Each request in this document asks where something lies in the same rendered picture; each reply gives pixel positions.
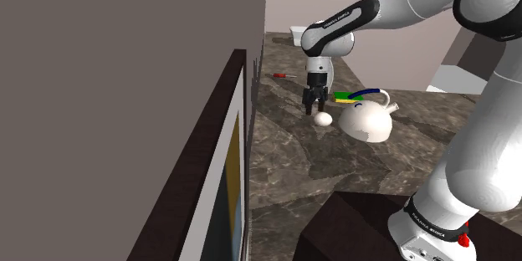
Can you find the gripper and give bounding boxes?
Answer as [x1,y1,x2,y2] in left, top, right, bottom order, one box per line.
[302,72,330,116]

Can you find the white egg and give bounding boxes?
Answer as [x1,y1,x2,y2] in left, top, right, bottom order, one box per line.
[313,111,334,127]

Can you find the green and yellow sponge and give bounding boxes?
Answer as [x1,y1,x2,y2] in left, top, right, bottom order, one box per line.
[333,90,365,105]

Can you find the white bowl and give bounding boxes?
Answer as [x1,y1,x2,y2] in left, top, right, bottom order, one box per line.
[289,25,310,47]

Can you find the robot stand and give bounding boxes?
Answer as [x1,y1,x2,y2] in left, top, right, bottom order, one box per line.
[292,190,522,261]

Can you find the white kettle with blue handle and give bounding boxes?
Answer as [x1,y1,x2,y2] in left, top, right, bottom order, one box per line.
[337,87,400,144]

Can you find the dark framed wall picture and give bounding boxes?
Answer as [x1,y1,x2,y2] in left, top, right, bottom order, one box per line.
[125,49,248,261]

